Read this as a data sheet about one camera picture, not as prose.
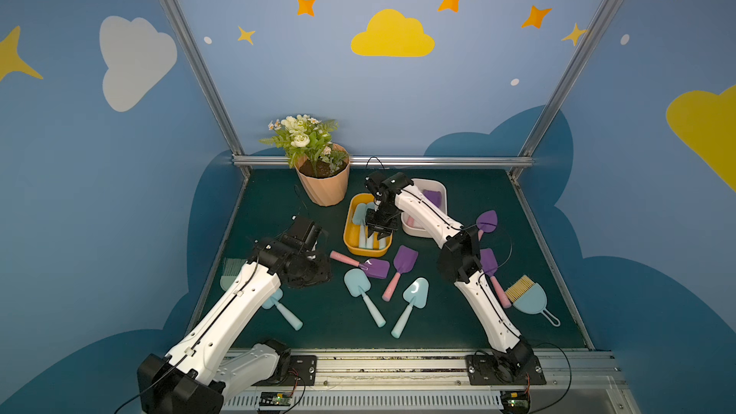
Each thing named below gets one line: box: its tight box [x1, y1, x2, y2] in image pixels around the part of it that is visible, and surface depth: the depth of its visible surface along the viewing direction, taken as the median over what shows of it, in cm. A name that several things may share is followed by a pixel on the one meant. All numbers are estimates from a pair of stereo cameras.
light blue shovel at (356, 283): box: [343, 268, 387, 328], surface depth 92 cm
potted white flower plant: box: [258, 114, 350, 207], surface depth 95 cm
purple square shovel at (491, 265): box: [480, 248, 512, 309], surface depth 95 cm
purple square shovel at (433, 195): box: [422, 189, 442, 208], surface depth 113 cm
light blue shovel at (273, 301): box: [261, 287, 304, 331], surface depth 85 cm
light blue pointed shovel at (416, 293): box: [391, 276, 430, 339], surface depth 90 cm
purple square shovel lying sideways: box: [329, 250, 391, 279], surface depth 95 cm
